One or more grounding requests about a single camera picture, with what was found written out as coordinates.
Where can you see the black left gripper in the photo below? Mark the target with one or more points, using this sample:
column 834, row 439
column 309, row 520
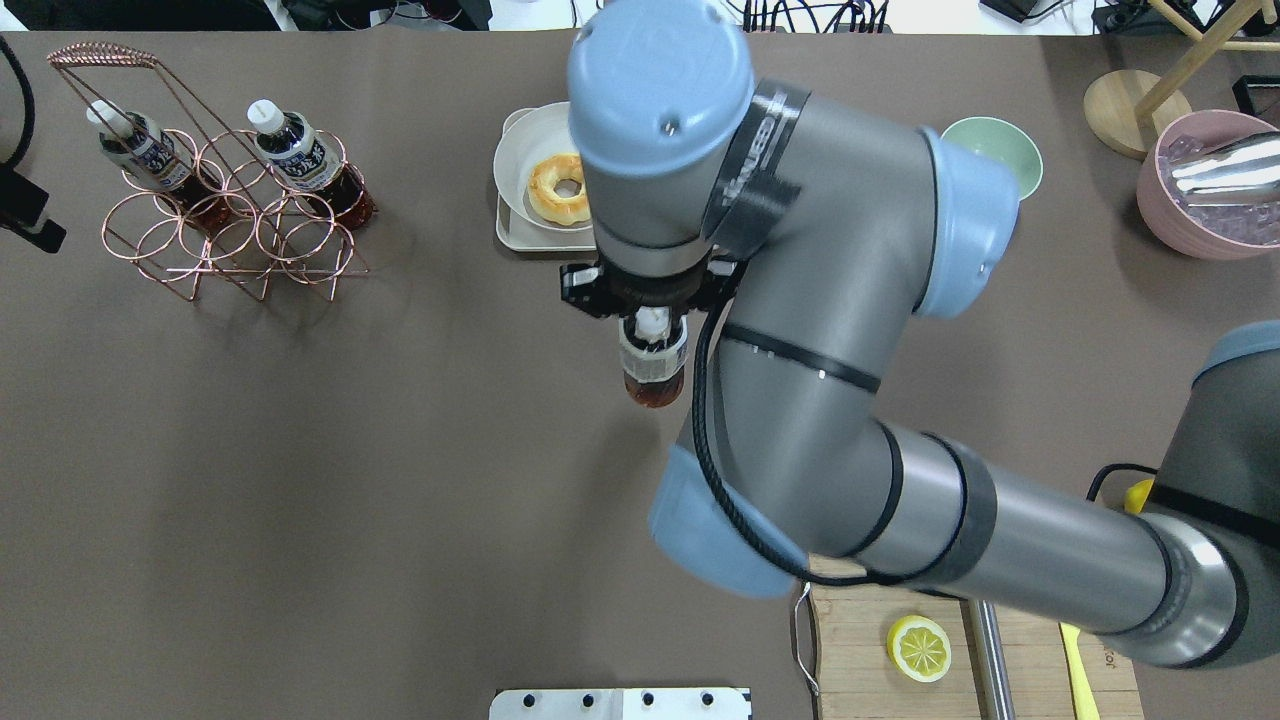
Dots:
column 21, row 200

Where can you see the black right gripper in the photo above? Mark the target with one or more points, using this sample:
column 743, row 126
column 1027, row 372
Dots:
column 648, row 291

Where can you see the tea bottle white cap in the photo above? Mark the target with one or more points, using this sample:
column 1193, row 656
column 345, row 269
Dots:
column 653, row 351

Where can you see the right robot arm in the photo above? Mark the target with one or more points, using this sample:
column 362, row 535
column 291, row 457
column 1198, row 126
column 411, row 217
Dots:
column 810, row 233

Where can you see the left tea bottle in rack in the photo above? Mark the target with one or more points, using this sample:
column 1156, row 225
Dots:
column 160, row 163

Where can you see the tea bottle in rack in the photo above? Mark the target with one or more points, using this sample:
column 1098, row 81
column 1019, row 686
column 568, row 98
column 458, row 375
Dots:
column 160, row 163
column 310, row 165

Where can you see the cream serving tray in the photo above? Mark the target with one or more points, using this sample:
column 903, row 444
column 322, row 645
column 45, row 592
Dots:
column 517, row 234

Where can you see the right tea bottle in rack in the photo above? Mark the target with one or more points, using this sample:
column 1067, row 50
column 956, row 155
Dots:
column 310, row 165

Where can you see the glazed donut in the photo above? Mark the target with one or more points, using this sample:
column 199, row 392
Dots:
column 556, row 189

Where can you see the white plate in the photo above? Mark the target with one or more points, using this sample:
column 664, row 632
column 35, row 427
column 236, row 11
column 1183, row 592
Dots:
column 529, row 136

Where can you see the wooden cutting board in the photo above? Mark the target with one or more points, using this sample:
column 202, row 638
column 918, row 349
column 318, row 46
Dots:
column 857, row 679

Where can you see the mint green bowl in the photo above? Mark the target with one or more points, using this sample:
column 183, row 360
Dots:
column 999, row 140

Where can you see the half lemon slice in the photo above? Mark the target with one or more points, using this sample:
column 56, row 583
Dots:
column 919, row 648

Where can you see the wooden stand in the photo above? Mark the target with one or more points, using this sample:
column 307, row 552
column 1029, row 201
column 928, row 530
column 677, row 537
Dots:
column 1127, row 110

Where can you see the yellow lemon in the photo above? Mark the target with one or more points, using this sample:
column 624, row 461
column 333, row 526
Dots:
column 1136, row 497

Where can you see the pink ice bucket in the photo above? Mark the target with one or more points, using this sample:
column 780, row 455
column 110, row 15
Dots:
column 1168, row 220

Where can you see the yellow peeler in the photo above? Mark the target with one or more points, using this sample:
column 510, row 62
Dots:
column 1082, row 697

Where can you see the metal ice scoop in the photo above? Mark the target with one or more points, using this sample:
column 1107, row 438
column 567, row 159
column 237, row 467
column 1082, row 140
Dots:
column 1242, row 172

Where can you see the clear ice cubes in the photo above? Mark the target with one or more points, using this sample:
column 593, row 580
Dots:
column 1219, row 218

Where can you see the copper wire bottle rack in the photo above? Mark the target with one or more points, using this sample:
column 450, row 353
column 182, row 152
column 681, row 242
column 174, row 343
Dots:
column 273, row 235

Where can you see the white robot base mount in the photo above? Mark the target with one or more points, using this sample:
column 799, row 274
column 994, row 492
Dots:
column 624, row 703

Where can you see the black handled knife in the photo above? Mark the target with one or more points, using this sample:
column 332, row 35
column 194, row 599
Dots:
column 993, row 684

